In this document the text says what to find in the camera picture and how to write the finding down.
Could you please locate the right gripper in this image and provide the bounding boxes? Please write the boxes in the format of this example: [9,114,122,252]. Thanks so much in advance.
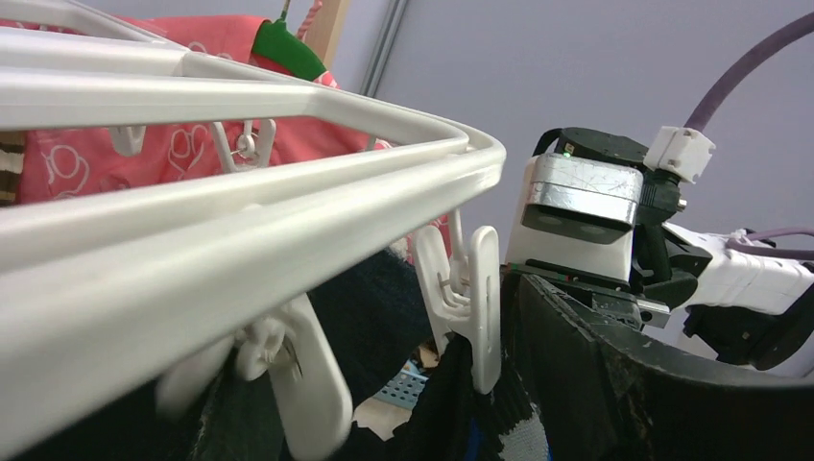
[506,127,711,328]

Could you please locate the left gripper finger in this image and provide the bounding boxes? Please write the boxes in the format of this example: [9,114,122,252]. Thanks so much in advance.
[515,275,813,460]

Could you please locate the black patterned long sock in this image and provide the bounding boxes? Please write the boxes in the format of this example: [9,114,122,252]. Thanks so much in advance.
[381,273,555,461]

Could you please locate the dark navy short sock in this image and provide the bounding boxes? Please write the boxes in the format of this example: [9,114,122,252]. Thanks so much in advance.
[307,249,432,406]

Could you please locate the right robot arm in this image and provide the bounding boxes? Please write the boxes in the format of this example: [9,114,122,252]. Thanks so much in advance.
[507,127,813,371]

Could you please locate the green garment on hanger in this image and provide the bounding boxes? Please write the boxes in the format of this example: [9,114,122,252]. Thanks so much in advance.
[251,19,327,82]

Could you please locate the white plastic sock hanger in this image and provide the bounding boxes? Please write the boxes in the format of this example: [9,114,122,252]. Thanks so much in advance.
[1,1,506,460]

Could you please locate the light blue plastic basket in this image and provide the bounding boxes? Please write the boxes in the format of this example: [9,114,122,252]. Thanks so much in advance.
[373,360,428,410]

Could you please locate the pink printed shirt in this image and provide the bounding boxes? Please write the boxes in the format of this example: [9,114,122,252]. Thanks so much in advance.
[0,13,459,269]

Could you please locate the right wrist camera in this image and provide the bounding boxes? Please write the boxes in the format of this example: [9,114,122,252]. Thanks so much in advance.
[506,153,643,284]

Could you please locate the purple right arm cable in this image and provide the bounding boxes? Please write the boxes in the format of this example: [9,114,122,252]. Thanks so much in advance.
[683,11,814,262]

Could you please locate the wooden frame post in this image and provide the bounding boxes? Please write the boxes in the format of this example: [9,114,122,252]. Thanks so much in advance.
[301,0,351,68]

